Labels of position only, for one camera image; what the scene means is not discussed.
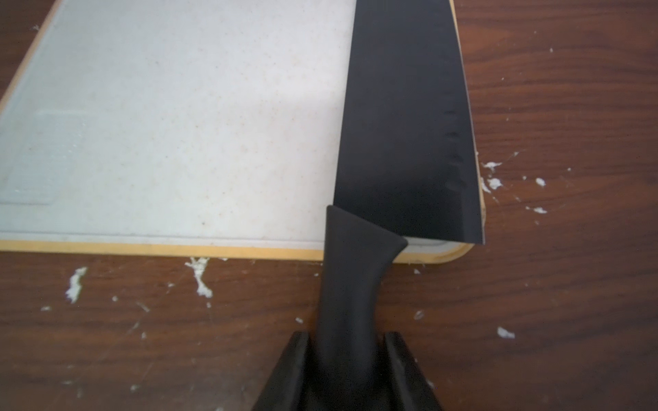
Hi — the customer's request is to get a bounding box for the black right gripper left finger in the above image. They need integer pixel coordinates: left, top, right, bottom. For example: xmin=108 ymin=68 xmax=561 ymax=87
xmin=252 ymin=332 xmax=310 ymax=411

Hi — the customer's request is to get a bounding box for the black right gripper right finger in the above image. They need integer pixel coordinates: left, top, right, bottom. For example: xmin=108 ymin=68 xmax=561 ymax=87
xmin=384 ymin=332 xmax=443 ymax=411

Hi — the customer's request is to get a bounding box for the black cleaver knife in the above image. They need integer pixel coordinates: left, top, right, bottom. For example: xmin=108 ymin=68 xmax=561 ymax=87
xmin=303 ymin=1 xmax=484 ymax=410

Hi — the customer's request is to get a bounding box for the white cutting board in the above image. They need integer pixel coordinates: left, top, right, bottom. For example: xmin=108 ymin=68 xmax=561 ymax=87
xmin=1 ymin=1 xmax=475 ymax=264

